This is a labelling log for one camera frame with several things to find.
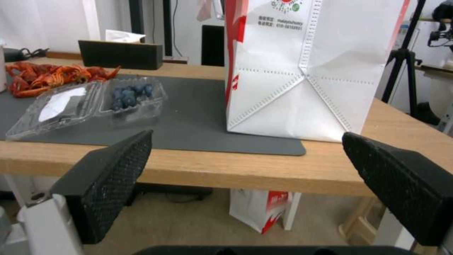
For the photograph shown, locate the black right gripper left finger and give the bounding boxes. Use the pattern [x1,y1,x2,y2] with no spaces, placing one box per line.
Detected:
[17,129,154,255]

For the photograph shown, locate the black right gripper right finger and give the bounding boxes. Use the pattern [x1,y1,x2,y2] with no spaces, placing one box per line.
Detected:
[341,131,453,247]

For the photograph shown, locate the clear plastic takeout container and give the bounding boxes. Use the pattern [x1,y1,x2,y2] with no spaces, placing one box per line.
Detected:
[5,75,169,141]

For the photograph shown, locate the small white red paper bag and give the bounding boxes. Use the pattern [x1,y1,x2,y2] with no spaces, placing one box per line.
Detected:
[229,188,302,235]

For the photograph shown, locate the white red takeout bag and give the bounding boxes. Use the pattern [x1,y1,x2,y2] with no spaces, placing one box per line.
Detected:
[224,0,411,143]

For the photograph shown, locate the blueberries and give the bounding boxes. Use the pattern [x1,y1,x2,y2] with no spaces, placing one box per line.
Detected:
[111,83,155,111]

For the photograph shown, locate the grey table mat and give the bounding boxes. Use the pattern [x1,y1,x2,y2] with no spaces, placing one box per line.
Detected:
[0,73,307,157]

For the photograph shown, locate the black tripod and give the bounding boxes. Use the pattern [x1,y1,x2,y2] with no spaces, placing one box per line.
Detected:
[380,0,441,125]

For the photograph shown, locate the red crayfish pile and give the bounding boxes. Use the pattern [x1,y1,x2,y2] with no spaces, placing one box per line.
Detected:
[5,62,122,99]

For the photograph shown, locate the dark tissue box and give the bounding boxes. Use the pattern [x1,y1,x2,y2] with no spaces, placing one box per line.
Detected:
[77,40,164,70]

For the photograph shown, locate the black speaker box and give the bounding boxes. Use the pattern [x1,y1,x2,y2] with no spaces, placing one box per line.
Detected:
[200,24,227,67]

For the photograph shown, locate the black camera on stand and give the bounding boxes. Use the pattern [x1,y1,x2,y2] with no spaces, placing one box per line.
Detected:
[426,4,453,52]

